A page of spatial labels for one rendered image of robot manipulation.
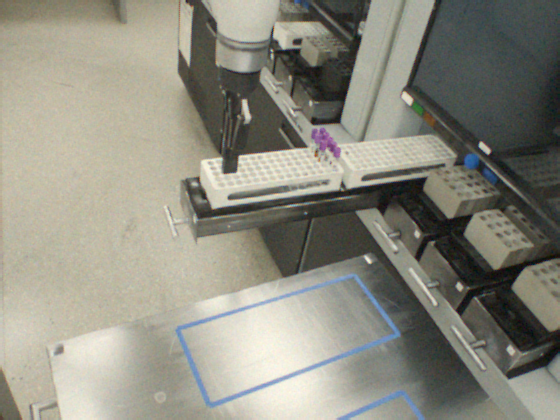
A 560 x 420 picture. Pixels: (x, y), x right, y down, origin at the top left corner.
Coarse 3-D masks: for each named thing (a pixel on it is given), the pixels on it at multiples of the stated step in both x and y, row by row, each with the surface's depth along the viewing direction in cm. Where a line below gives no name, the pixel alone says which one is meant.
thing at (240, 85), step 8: (224, 72) 87; (232, 72) 86; (256, 72) 88; (224, 80) 88; (232, 80) 87; (240, 80) 87; (248, 80) 87; (256, 80) 89; (224, 88) 89; (232, 88) 88; (240, 88) 88; (248, 88) 88; (256, 88) 90; (240, 96) 89; (248, 96) 89; (240, 104) 90; (248, 104) 90; (240, 112) 92
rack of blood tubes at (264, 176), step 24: (216, 168) 105; (240, 168) 106; (264, 168) 109; (288, 168) 108; (312, 168) 110; (216, 192) 100; (240, 192) 109; (264, 192) 110; (288, 192) 108; (312, 192) 111
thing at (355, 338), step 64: (192, 320) 81; (256, 320) 83; (320, 320) 85; (384, 320) 87; (64, 384) 70; (128, 384) 72; (192, 384) 73; (256, 384) 75; (320, 384) 76; (384, 384) 78; (448, 384) 79
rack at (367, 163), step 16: (352, 144) 119; (368, 144) 121; (384, 144) 122; (400, 144) 122; (416, 144) 125; (432, 144) 125; (352, 160) 114; (368, 160) 116; (384, 160) 116; (400, 160) 117; (416, 160) 118; (432, 160) 119; (448, 160) 121; (352, 176) 112; (368, 176) 120; (384, 176) 121; (400, 176) 119; (416, 176) 121
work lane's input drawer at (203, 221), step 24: (192, 192) 105; (336, 192) 113; (360, 192) 116; (384, 192) 117; (168, 216) 108; (192, 216) 104; (216, 216) 103; (240, 216) 105; (264, 216) 107; (288, 216) 110; (312, 216) 113
